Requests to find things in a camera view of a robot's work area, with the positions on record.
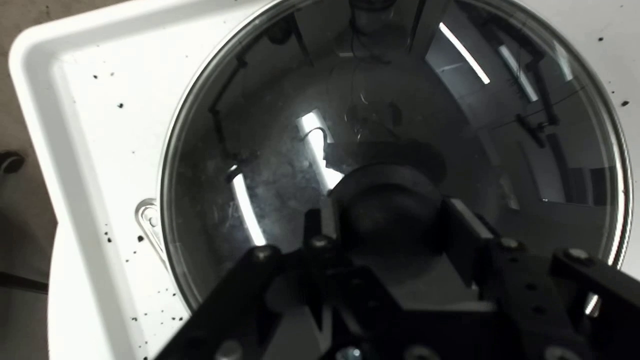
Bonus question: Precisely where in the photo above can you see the white rectangular tray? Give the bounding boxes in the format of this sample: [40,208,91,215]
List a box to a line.
[7,0,640,360]

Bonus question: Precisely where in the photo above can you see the glass lid with black knob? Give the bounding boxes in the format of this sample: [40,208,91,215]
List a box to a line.
[158,0,635,315]

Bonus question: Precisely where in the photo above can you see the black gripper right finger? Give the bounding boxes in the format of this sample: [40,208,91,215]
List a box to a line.
[398,195,640,360]

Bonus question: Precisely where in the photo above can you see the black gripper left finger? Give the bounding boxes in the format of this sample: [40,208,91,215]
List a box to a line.
[157,198,377,360]

